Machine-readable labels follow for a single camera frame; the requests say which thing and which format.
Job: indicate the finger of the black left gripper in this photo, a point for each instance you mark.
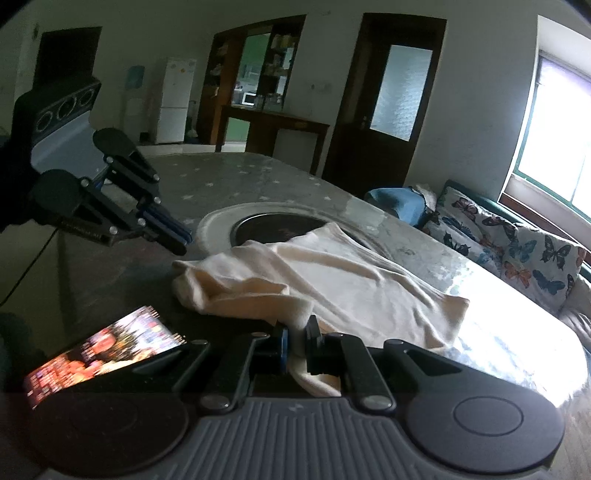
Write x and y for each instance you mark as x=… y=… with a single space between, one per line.
x=168 y=219
x=175 y=248

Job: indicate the dark door with glass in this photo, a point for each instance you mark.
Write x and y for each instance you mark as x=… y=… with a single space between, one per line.
x=385 y=101

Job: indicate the butterfly print pillow upright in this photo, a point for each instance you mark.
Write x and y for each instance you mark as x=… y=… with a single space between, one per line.
x=542 y=266

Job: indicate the smartphone with lit screen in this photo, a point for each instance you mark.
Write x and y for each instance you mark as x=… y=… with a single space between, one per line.
x=131 y=339

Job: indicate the white refrigerator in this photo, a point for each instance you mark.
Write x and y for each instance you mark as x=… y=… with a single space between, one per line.
x=173 y=100

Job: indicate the round black induction cooktop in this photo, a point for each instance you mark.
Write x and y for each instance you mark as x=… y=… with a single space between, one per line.
x=273 y=227

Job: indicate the dark wooden side table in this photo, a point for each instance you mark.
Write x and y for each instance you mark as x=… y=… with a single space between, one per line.
x=264 y=127

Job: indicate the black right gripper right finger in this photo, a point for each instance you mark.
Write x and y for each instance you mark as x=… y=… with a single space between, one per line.
x=364 y=371

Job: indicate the cream knitted garment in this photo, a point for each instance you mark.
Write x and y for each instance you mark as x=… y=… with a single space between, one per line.
x=325 y=274

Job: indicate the butterfly print pillow lying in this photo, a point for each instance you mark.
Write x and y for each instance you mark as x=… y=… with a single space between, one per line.
x=472 y=231

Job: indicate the blue bench sofa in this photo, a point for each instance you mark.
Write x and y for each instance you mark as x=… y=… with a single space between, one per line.
x=510 y=209

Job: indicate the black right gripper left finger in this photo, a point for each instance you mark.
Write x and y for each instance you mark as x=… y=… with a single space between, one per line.
x=215 y=372

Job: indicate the blue folded blanket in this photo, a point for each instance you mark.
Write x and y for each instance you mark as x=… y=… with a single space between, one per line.
x=405 y=203

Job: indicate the beige plain cushion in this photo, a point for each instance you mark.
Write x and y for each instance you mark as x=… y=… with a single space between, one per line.
x=576 y=312

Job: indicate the green framed window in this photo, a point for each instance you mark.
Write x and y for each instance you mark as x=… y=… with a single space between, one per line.
x=550 y=173

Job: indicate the water dispenser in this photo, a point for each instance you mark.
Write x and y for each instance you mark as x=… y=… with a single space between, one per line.
x=133 y=103

